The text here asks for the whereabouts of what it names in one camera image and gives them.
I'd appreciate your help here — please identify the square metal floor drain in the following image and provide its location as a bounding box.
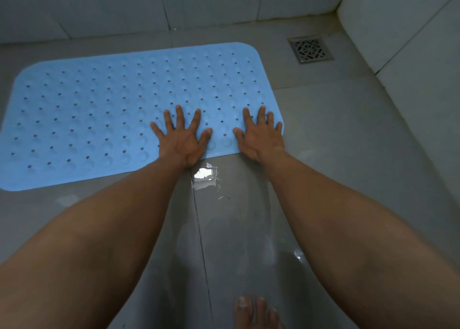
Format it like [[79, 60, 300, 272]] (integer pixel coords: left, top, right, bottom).
[[287, 35, 334, 64]]

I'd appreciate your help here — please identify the person's left hand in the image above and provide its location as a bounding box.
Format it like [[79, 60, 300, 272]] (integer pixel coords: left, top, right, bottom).
[[150, 105, 213, 169]]

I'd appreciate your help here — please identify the person's right hand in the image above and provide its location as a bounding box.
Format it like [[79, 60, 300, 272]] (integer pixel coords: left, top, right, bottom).
[[233, 105, 286, 163]]

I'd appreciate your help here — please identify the person's left forearm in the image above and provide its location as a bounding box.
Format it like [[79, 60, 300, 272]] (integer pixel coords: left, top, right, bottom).
[[0, 154, 187, 329]]

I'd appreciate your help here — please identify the person's foot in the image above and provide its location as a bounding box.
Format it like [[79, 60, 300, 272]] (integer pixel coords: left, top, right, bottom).
[[234, 295, 284, 329]]

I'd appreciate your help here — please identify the person's right forearm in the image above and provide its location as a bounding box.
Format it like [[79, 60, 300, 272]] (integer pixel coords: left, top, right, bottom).
[[259, 149, 460, 329]]

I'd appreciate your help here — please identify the blue perforated bath mat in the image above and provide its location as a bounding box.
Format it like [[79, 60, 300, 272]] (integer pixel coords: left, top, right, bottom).
[[0, 42, 284, 192]]

